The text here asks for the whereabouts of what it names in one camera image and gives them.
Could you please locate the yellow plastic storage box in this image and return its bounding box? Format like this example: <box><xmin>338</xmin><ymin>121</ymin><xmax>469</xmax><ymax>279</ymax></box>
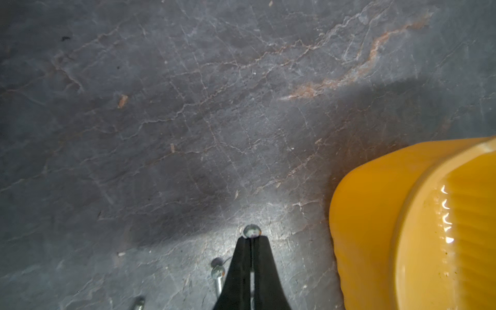
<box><xmin>329</xmin><ymin>137</ymin><xmax>495</xmax><ymax>309</ymax></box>

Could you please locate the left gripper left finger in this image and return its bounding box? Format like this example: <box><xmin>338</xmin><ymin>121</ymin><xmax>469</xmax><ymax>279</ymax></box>
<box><xmin>213</xmin><ymin>237</ymin><xmax>251</xmax><ymax>310</ymax></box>

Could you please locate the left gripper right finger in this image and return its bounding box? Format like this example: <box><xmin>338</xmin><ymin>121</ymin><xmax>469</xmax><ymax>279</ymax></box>
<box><xmin>253</xmin><ymin>236</ymin><xmax>291</xmax><ymax>310</ymax></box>

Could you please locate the silver screw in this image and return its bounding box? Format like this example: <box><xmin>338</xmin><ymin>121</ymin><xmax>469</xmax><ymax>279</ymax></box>
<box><xmin>211</xmin><ymin>265</ymin><xmax>226</xmax><ymax>298</ymax></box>
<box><xmin>131</xmin><ymin>297</ymin><xmax>145</xmax><ymax>310</ymax></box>
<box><xmin>243</xmin><ymin>224</ymin><xmax>262</xmax><ymax>239</ymax></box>

